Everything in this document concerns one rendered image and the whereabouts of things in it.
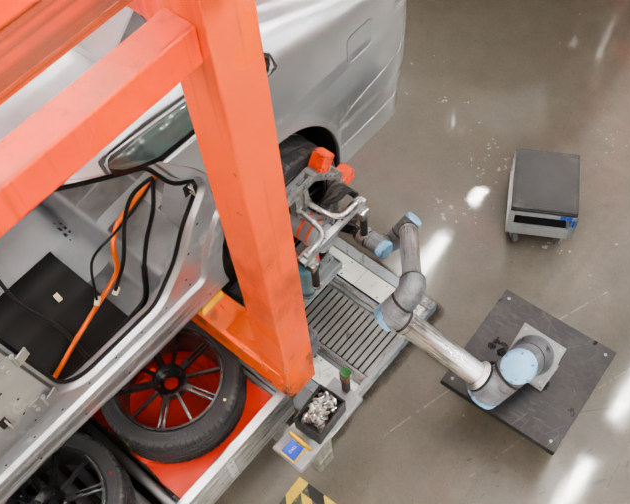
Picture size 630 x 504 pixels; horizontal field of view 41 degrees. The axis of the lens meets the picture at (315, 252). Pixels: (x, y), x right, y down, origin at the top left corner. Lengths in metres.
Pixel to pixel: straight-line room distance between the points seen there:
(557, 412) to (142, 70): 2.77
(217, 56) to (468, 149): 3.31
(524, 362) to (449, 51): 2.55
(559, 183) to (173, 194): 2.09
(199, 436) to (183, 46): 2.24
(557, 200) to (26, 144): 3.27
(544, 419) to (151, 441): 1.77
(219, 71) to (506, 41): 3.91
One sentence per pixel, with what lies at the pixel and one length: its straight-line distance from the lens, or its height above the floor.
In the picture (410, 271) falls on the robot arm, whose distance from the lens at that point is 3.62.
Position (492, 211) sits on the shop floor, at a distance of 4.92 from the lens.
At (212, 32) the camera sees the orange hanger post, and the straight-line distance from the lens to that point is 1.95.
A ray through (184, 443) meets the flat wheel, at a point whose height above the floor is 0.50.
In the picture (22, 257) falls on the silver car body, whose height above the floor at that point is 0.86.
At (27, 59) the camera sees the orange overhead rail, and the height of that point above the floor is 3.00.
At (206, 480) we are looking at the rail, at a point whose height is 0.39.
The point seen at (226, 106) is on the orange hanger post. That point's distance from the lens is 2.12.
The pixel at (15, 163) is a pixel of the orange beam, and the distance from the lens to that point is 1.81.
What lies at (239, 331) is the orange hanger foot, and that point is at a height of 0.75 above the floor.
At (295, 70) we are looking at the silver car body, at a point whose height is 1.61.
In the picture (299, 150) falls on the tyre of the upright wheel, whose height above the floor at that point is 1.15.
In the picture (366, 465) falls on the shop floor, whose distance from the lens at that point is 4.24.
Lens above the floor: 4.05
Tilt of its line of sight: 59 degrees down
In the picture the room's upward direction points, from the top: 7 degrees counter-clockwise
